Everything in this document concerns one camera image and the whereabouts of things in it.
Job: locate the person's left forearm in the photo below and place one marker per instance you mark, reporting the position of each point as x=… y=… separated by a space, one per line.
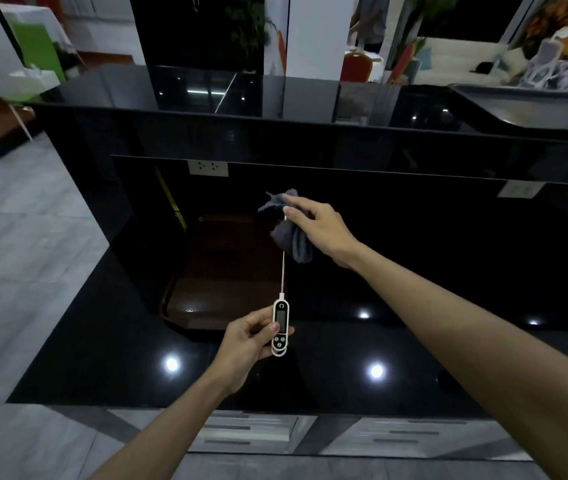
x=164 y=434

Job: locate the dark metal sink basin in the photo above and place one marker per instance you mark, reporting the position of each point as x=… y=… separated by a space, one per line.
x=534 y=112

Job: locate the white wall power socket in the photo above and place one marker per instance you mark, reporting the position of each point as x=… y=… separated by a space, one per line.
x=208 y=168
x=520 y=189

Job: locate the grey cleaning cloth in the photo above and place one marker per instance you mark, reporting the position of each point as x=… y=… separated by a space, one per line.
x=291 y=234

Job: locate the white drawer cabinet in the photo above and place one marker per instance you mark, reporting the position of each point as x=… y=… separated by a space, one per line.
x=354 y=434

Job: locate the white plastic rack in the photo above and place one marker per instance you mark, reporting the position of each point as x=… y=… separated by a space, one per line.
x=551 y=62

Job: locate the white sofa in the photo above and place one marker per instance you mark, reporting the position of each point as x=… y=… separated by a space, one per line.
x=456 y=62

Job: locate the white digital probe thermometer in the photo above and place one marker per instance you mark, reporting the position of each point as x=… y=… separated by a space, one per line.
x=280 y=314

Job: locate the green chair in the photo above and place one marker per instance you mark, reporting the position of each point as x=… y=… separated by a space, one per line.
x=39 y=52

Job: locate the person's left thumb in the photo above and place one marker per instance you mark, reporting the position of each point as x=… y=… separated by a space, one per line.
x=278 y=338

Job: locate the green potted plant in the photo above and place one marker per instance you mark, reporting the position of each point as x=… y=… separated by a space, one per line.
x=248 y=27

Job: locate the red banquet chair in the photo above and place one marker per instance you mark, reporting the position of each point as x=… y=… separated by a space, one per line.
x=355 y=66

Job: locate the person's right forearm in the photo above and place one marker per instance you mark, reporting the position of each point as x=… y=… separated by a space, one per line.
x=484 y=354

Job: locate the person's right hand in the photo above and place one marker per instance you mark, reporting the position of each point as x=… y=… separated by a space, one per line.
x=321 y=229

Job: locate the person's left hand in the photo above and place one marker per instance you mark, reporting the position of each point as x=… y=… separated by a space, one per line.
x=236 y=352

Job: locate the person's right thumb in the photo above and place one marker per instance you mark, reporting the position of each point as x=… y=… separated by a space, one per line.
x=295 y=213

